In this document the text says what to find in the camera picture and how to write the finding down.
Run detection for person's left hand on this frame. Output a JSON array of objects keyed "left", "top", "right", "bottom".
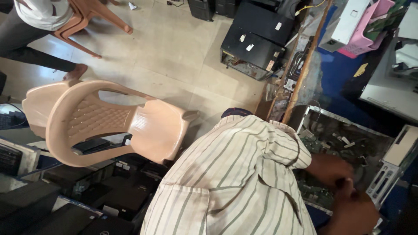
[{"left": 341, "top": 192, "right": 381, "bottom": 226}]

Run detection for person's right hand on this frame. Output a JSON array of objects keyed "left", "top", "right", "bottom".
[{"left": 335, "top": 177, "right": 358, "bottom": 201}]

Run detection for green motherboard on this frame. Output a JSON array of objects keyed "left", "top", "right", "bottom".
[{"left": 295, "top": 135, "right": 340, "bottom": 211}]

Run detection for open metal computer case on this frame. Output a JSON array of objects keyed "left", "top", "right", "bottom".
[{"left": 294, "top": 105, "right": 396, "bottom": 217}]

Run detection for silver drive cage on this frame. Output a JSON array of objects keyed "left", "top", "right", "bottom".
[{"left": 366, "top": 125, "right": 418, "bottom": 209}]

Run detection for person's striped beige shirt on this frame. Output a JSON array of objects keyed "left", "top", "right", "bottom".
[{"left": 140, "top": 114, "right": 317, "bottom": 235}]

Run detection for black framed monitor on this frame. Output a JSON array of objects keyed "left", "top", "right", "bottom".
[{"left": 340, "top": 29, "right": 418, "bottom": 138}]

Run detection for cluttered shelf of computer parts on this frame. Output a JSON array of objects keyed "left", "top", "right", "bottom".
[{"left": 255, "top": 20, "right": 319, "bottom": 123}]

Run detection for person's dark blue trousers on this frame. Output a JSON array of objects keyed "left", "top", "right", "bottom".
[{"left": 221, "top": 108, "right": 253, "bottom": 119}]

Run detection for pink plastic tray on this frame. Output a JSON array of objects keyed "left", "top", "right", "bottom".
[{"left": 337, "top": 0, "right": 396, "bottom": 59}]

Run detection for white metal device box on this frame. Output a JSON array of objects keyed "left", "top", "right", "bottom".
[{"left": 318, "top": 0, "right": 372, "bottom": 53}]

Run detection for black computer case with stickers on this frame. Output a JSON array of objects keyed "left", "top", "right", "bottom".
[
  {"left": 233, "top": 2, "right": 295, "bottom": 47},
  {"left": 220, "top": 23, "right": 285, "bottom": 81}
]

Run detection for green circuit board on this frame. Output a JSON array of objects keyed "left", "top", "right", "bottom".
[{"left": 363, "top": 0, "right": 409, "bottom": 42}]

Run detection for black computer tower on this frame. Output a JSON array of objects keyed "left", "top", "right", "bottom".
[
  {"left": 187, "top": 0, "right": 216, "bottom": 22},
  {"left": 215, "top": 0, "right": 241, "bottom": 19}
]

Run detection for beige plastic chair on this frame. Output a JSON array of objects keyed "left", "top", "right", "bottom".
[{"left": 22, "top": 80, "right": 200, "bottom": 168}]

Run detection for heap of black laptops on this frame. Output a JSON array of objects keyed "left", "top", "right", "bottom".
[{"left": 0, "top": 153, "right": 170, "bottom": 235}]

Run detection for brown plastic chair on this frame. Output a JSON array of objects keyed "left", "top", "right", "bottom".
[{"left": 51, "top": 0, "right": 134, "bottom": 59}]

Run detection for grey old computer unit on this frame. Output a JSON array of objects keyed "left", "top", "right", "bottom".
[{"left": 0, "top": 137, "right": 42, "bottom": 178}]

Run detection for yellow cable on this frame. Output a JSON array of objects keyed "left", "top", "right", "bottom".
[{"left": 295, "top": 0, "right": 327, "bottom": 16}]

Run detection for black keyboard with cable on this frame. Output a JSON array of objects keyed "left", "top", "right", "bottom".
[{"left": 0, "top": 103, "right": 28, "bottom": 130}]

